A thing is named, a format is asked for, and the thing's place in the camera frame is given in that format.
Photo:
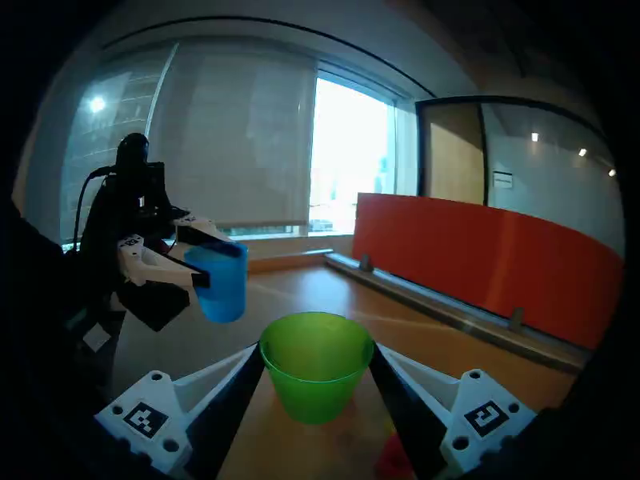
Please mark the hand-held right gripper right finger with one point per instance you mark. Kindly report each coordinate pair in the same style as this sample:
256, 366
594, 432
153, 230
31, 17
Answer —
470, 400

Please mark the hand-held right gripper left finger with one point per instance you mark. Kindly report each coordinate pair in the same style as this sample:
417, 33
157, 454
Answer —
165, 400

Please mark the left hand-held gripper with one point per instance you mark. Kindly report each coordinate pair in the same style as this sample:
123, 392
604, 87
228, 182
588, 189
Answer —
127, 200

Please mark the blue plastic cup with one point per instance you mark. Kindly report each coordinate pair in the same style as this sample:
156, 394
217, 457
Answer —
222, 290

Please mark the green plastic cup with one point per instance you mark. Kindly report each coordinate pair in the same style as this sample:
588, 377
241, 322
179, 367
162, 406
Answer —
315, 380

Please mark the red plastic cup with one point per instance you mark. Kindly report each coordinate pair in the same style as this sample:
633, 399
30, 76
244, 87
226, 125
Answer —
395, 457

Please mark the red desk screen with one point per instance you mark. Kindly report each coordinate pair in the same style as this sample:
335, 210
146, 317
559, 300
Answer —
480, 260

